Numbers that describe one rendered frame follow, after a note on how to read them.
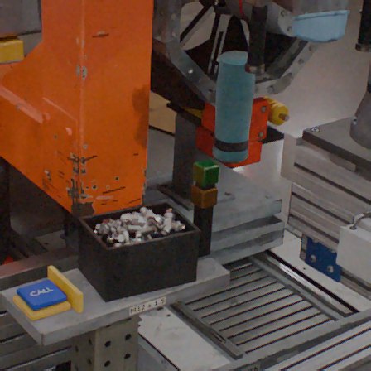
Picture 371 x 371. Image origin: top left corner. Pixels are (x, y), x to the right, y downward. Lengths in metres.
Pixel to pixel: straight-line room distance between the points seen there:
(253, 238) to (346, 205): 1.03
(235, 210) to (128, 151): 0.78
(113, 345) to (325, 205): 0.50
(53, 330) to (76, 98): 0.44
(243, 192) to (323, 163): 1.08
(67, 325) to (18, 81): 0.61
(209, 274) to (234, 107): 0.51
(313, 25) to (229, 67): 0.94
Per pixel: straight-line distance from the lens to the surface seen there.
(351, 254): 1.62
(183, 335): 2.46
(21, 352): 2.21
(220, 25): 2.53
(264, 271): 2.80
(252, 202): 2.79
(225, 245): 2.71
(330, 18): 1.38
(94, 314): 1.85
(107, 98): 1.93
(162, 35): 2.32
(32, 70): 2.12
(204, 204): 1.96
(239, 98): 2.33
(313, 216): 1.83
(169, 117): 3.91
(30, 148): 2.15
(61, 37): 1.93
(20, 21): 2.40
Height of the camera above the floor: 1.47
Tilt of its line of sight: 26 degrees down
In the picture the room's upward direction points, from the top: 3 degrees clockwise
